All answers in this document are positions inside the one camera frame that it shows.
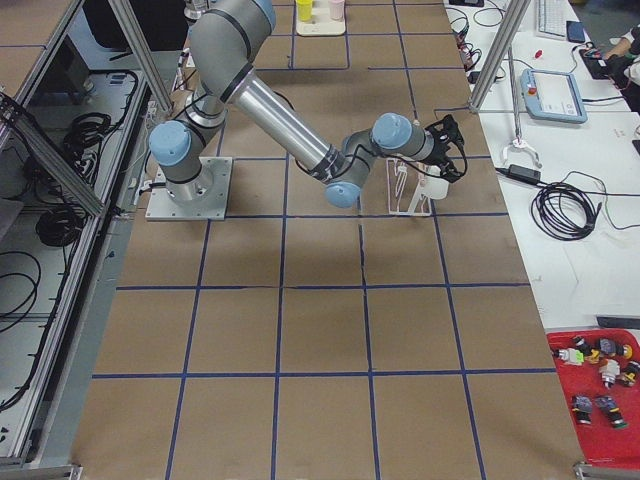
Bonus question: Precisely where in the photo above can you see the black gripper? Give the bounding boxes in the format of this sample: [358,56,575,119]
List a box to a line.
[422,114,468,183]

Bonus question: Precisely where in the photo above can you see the pale green plastic cup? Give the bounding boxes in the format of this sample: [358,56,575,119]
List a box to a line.
[424,176,449,200]

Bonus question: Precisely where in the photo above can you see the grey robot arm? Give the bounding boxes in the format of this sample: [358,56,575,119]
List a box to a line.
[149,1,466,208]

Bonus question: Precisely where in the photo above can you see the pink plastic cup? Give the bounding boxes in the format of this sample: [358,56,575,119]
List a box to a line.
[328,0,345,21]

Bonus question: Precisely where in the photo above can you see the yellow plastic cup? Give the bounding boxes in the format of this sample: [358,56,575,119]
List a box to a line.
[295,0,313,22]

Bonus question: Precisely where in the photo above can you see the black power adapter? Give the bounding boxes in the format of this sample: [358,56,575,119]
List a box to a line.
[507,164,541,185]

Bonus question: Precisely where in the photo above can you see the teach pendant tablet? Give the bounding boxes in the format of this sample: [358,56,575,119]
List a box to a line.
[520,68,588,124]

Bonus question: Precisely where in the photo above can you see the white keyboard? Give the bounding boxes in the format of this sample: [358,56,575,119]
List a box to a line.
[535,0,566,41]

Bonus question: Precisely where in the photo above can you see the white rabbit print tray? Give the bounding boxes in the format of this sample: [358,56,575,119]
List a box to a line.
[295,9,346,37]

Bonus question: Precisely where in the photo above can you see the red parts tray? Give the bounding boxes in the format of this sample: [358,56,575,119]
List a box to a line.
[547,329,639,470]

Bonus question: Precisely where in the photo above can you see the white wire cup rack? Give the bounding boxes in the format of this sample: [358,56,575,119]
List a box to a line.
[385,157,432,217]

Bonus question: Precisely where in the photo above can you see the coiled black cable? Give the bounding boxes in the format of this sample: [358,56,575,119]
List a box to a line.
[530,171,609,242]

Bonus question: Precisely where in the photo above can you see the aluminium frame post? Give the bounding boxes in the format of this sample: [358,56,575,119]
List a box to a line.
[469,0,530,112]

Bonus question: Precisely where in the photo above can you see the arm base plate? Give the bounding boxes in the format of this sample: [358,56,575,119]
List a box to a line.
[146,156,233,221]

